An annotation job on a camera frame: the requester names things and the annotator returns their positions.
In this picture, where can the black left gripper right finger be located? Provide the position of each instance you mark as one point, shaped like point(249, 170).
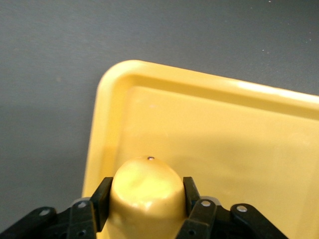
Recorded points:
point(211, 219)

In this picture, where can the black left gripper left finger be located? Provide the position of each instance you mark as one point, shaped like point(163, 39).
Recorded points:
point(82, 216)

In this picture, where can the yellow potato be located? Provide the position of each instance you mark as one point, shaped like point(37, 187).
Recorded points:
point(148, 196)

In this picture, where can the yellow plastic tray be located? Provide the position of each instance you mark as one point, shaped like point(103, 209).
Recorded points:
point(224, 137)

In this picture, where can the dark grey table mat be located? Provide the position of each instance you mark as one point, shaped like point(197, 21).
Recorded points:
point(49, 62)

